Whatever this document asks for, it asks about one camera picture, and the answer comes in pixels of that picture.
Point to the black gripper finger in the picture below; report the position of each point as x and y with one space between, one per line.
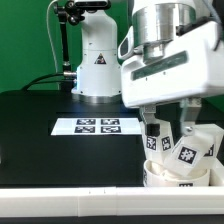
190 108
147 114

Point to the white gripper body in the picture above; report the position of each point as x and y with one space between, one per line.
193 66

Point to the white round stool seat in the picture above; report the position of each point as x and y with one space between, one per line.
155 175

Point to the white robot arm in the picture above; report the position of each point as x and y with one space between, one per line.
156 23

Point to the white sheet with tags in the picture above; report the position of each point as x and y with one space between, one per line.
96 126

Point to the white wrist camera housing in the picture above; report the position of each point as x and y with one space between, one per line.
127 52

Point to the white front obstacle rail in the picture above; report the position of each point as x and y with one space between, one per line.
110 201

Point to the black camera stand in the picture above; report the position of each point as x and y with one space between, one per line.
67 14

